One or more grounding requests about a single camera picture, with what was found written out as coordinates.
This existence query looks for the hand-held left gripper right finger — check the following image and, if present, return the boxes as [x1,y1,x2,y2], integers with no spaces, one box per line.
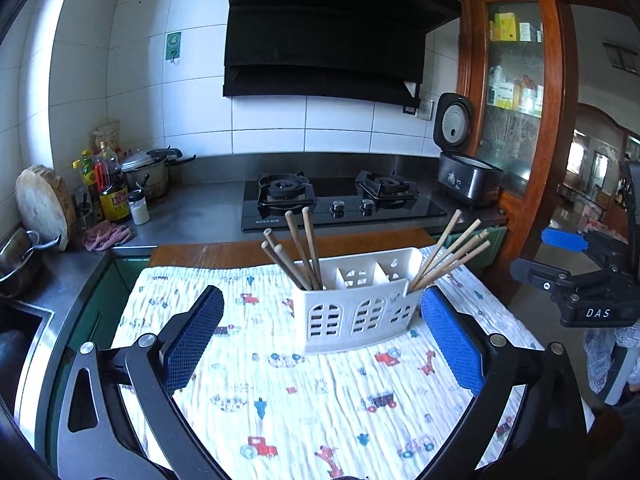
[421,285,596,480]

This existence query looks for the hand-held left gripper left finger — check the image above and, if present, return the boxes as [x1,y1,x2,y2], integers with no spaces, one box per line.
[56,285,231,480]

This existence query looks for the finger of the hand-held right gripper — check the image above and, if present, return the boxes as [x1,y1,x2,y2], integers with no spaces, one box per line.
[511,257,592,307]
[541,227,632,273]

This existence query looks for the white plastic utensil holder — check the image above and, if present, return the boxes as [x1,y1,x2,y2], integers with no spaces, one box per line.
[291,246,425,356]

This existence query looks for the dark wooden chopstick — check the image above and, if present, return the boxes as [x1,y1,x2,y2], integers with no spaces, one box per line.
[285,210,321,291]
[260,241,307,291]
[263,228,321,291]
[274,246,316,291]
[301,206,325,291]

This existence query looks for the person's patterned clothing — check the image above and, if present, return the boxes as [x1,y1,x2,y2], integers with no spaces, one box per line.
[582,324,640,406]

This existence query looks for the black rice cooker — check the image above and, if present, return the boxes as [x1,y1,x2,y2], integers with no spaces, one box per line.
[432,92,505,209]

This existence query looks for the white cartoon printed cloth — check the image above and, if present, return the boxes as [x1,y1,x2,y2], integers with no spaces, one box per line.
[107,245,546,480]

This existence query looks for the stainless steel kitchen counter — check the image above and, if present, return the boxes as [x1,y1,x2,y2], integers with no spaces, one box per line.
[0,152,508,361]

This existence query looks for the wooden glass door cabinet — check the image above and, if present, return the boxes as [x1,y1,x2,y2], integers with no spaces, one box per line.
[456,0,583,306]

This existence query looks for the pink rag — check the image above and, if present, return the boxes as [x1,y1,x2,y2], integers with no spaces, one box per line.
[82,222,133,252]

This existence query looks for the white jar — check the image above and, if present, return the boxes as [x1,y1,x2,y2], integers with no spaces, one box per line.
[128,190,151,226]

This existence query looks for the black gas stove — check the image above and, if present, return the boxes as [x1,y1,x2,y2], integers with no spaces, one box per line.
[241,170,448,233]

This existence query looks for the green white box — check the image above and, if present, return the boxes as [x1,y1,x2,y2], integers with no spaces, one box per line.
[492,81,516,109]

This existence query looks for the metal pot with lid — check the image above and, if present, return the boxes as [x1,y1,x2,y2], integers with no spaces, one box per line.
[121,146,197,202]

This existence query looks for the stainless steel sink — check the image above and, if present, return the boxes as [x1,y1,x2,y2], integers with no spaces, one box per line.
[0,297,55,428]

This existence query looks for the green yellow bottle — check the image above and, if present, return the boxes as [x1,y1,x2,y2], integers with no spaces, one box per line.
[72,149,99,188]

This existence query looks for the round wooden cutting board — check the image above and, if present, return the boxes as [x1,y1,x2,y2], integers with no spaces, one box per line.
[15,164,77,252]

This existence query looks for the yellow box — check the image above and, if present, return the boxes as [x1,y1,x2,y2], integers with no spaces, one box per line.
[494,12,518,42]

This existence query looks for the black range hood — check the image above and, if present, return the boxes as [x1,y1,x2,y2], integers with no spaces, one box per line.
[222,0,463,106]

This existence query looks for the metal pan with handle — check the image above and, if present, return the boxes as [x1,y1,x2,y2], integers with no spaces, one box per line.
[0,227,62,298]

